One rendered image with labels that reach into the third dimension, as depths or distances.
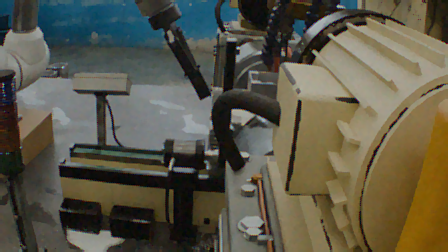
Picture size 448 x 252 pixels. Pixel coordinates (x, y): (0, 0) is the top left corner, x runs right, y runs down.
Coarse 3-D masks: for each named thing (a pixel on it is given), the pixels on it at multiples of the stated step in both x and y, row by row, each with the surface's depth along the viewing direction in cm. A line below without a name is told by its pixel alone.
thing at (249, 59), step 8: (264, 40) 131; (240, 48) 130; (248, 48) 124; (256, 48) 121; (240, 56) 121; (248, 56) 117; (256, 56) 117; (240, 64) 118; (248, 64) 118; (256, 64) 117; (272, 64) 117; (280, 64) 117; (240, 72) 118; (272, 72) 118; (240, 80) 119; (248, 80) 119; (240, 88) 120
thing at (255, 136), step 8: (248, 120) 77; (256, 120) 75; (264, 120) 73; (248, 128) 75; (256, 128) 72; (264, 128) 70; (272, 128) 68; (240, 136) 75; (248, 136) 72; (256, 136) 69; (264, 136) 67; (240, 144) 73; (248, 144) 70; (256, 144) 67; (264, 144) 65; (248, 152) 67; (256, 152) 65; (264, 152) 63; (272, 152) 62
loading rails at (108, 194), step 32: (64, 160) 99; (96, 160) 107; (128, 160) 107; (160, 160) 107; (64, 192) 99; (96, 192) 99; (128, 192) 99; (160, 192) 99; (224, 192) 99; (192, 224) 102
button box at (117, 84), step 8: (80, 80) 117; (88, 80) 117; (96, 80) 117; (104, 80) 117; (112, 80) 117; (120, 80) 117; (128, 80) 119; (80, 88) 116; (88, 88) 116; (96, 88) 117; (104, 88) 117; (112, 88) 117; (120, 88) 117; (128, 88) 120
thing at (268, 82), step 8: (248, 72) 102; (256, 72) 101; (264, 72) 102; (256, 80) 101; (264, 80) 102; (272, 80) 102; (248, 88) 101; (256, 88) 93; (264, 88) 93; (272, 88) 93; (272, 96) 93
